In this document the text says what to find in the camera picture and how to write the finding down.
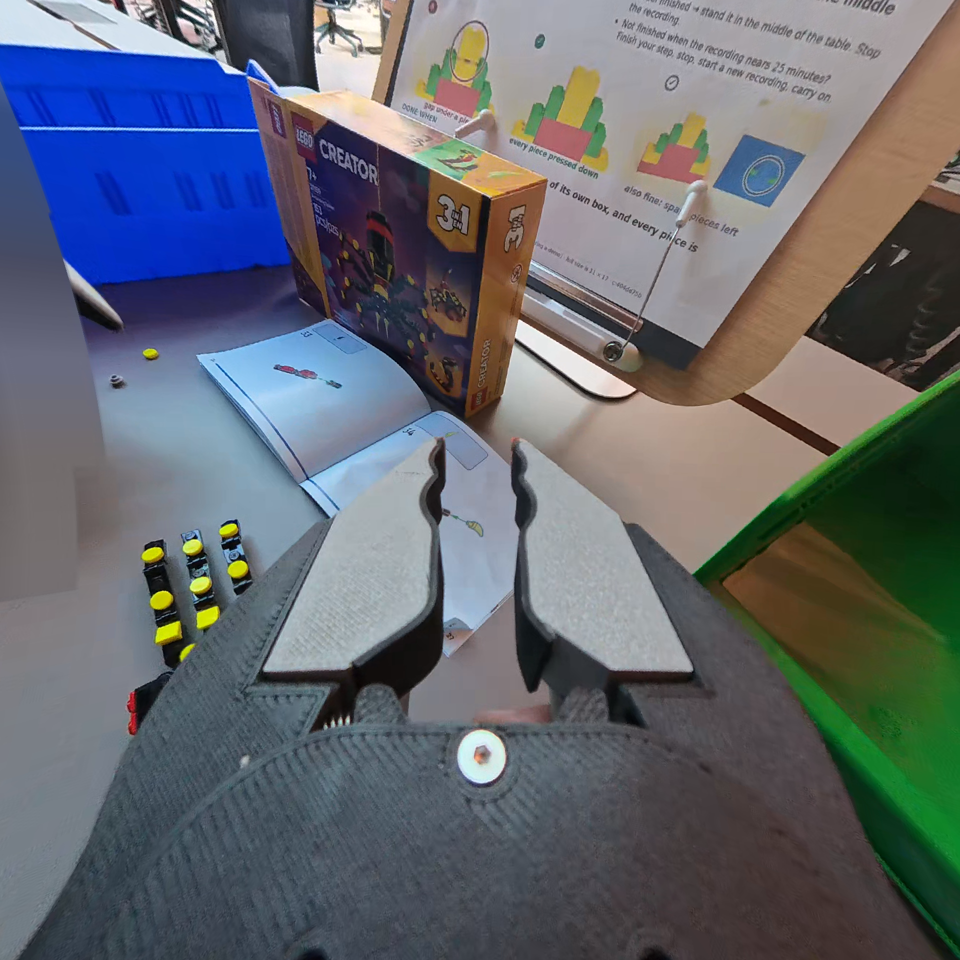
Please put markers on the green plastic bin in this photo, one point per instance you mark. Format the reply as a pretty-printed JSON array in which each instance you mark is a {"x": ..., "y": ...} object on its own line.
[{"x": 885, "y": 465}]

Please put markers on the lego set box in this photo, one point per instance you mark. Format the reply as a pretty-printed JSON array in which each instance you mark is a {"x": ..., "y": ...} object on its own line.
[{"x": 375, "y": 225}]

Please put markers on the wooden display board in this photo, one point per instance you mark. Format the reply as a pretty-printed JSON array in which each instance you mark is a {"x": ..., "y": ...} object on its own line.
[{"x": 825, "y": 300}]

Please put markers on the printed instruction poster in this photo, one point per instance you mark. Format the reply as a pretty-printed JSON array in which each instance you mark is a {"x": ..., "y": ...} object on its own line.
[{"x": 675, "y": 112}]

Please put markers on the open instruction booklet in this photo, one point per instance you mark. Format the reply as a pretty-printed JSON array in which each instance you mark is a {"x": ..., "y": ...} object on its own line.
[{"x": 300, "y": 390}]

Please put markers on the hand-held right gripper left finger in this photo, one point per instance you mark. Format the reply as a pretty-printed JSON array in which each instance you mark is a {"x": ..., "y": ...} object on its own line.
[{"x": 360, "y": 585}]

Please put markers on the black office chair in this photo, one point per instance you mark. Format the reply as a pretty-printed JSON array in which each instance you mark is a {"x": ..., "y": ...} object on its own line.
[{"x": 341, "y": 26}]

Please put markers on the blue plastic bin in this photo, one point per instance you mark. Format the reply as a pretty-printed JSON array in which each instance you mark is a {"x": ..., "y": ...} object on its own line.
[{"x": 150, "y": 150}]

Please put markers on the metal board stand base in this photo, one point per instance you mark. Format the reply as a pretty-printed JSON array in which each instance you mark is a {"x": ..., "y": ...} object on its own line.
[{"x": 577, "y": 371}]

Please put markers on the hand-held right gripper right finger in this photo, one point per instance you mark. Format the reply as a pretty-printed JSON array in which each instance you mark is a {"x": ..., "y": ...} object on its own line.
[{"x": 592, "y": 585}]

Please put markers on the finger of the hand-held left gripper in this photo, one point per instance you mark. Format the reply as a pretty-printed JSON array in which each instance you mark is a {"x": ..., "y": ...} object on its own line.
[{"x": 94, "y": 300}]

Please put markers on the black yellow lego spider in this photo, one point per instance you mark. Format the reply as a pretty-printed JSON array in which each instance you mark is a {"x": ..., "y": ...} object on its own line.
[{"x": 154, "y": 555}]

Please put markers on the black chair back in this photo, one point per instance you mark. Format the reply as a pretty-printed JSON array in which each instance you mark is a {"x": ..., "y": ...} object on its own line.
[{"x": 262, "y": 37}]

